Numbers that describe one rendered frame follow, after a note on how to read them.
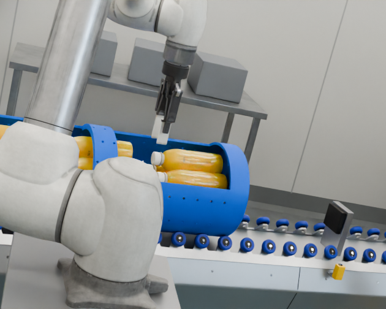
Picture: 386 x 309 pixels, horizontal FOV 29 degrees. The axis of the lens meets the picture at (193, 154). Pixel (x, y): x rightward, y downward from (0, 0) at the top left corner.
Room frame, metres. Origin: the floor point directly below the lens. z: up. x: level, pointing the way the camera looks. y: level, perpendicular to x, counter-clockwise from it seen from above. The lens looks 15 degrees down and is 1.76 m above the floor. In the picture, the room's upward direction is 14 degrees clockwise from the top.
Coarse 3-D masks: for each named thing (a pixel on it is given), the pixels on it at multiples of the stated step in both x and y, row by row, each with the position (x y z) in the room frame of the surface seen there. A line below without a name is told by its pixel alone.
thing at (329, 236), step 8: (328, 208) 2.37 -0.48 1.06; (336, 208) 2.34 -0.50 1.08; (344, 208) 2.33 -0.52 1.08; (328, 216) 2.36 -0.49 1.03; (336, 216) 2.32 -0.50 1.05; (344, 216) 2.31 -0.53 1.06; (352, 216) 2.31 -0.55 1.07; (328, 224) 2.35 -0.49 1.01; (336, 224) 2.31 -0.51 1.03; (344, 224) 2.30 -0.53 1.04; (328, 232) 2.36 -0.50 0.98; (336, 232) 2.30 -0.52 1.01; (344, 232) 2.31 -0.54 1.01; (320, 240) 2.39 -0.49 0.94; (328, 240) 2.35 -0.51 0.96; (336, 240) 2.31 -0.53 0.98; (344, 240) 2.31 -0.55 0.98; (336, 248) 2.30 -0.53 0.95
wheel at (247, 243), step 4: (244, 240) 2.11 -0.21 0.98; (248, 240) 2.11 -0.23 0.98; (252, 240) 2.12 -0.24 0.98; (240, 244) 2.10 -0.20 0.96; (244, 244) 2.10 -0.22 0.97; (248, 244) 2.10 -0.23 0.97; (252, 244) 2.11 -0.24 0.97; (244, 248) 2.09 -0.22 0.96; (248, 248) 2.10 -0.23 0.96; (252, 248) 2.10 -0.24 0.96; (248, 252) 2.10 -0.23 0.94
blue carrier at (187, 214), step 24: (0, 120) 1.99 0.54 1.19; (96, 144) 1.92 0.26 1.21; (144, 144) 2.18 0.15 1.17; (168, 144) 2.20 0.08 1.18; (192, 144) 2.21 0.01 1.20; (216, 144) 2.19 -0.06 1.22; (240, 168) 2.08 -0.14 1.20; (168, 192) 1.95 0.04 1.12; (192, 192) 1.98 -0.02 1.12; (216, 192) 2.02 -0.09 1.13; (240, 192) 2.05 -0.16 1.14; (168, 216) 1.97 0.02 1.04; (192, 216) 2.00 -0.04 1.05; (216, 216) 2.02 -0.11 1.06; (240, 216) 2.05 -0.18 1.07
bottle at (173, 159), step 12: (168, 156) 2.08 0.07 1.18; (180, 156) 2.09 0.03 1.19; (192, 156) 2.11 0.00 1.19; (204, 156) 2.13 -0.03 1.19; (216, 156) 2.15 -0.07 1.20; (168, 168) 2.08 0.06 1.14; (180, 168) 2.09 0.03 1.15; (192, 168) 2.10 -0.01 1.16; (204, 168) 2.11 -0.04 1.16; (216, 168) 2.13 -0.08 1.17
